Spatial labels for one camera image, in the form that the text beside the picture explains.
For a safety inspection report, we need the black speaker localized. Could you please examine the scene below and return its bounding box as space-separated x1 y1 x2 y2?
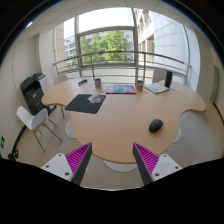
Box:
164 71 173 88

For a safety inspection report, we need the wooden table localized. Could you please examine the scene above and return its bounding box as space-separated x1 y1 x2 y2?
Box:
42 79 206 164

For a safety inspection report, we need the open white book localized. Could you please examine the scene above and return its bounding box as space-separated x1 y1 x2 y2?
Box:
144 83 168 94

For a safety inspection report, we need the red blue magazine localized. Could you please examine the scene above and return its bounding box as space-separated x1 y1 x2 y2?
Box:
106 84 136 94

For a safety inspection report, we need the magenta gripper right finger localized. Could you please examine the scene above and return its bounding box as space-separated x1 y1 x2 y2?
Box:
132 143 181 185

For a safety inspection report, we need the black mouse pad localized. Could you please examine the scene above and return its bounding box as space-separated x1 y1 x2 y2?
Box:
65 94 106 114

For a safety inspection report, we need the black computer mouse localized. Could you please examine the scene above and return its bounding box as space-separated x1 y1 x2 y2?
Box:
149 119 163 133

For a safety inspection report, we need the black printer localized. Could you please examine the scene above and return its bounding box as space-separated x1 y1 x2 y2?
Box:
20 73 50 115

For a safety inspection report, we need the metal railing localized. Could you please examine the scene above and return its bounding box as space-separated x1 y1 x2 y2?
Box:
54 51 190 84

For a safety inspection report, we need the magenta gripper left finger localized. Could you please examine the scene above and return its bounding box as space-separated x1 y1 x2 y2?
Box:
42 143 92 185

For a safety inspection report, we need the white chair with wooden legs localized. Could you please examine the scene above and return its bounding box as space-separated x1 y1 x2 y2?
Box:
16 106 61 142

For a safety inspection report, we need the dark patterned cup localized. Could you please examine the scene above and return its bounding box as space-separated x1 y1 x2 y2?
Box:
95 78 102 88

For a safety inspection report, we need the black stapler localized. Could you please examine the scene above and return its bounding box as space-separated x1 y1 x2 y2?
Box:
78 79 88 86

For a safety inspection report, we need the white red cup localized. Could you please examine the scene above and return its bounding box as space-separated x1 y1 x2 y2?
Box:
136 80 143 90

